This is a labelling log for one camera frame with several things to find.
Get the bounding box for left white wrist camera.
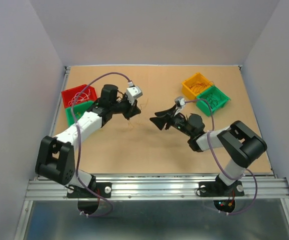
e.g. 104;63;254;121
125;86;143;105

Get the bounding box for purple camera cable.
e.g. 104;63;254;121
70;72;135;218
181;98;258;216

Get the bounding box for aluminium frame rail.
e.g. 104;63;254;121
15;65;289;240

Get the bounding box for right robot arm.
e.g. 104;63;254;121
149;106;268;197

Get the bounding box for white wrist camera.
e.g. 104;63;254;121
174;96;186;115
125;86;143;105

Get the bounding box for red plastic bin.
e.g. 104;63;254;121
61;84;98;108

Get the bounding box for green plastic bin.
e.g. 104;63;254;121
65;100;94;127
196;86;231;117

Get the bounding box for dark brown wire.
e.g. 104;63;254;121
203;91;225;108

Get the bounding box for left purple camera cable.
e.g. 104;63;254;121
70;72;135;218

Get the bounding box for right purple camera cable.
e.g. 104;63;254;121
181;98;258;216

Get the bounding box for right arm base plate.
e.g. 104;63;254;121
195;181;245;198

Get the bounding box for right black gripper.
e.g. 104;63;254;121
149;104;194;138

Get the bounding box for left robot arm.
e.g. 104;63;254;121
35;84;143;197

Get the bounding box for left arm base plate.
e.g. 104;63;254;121
66;182;112;199

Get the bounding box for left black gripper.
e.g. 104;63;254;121
110;93;141;121

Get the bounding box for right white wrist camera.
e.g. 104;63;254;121
174;96;186;115

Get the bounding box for white wire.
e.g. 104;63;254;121
68;88;94;106

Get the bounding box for yellow plastic bin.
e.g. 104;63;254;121
181;72;215;100

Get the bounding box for red wire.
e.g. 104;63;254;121
189;78;211;94

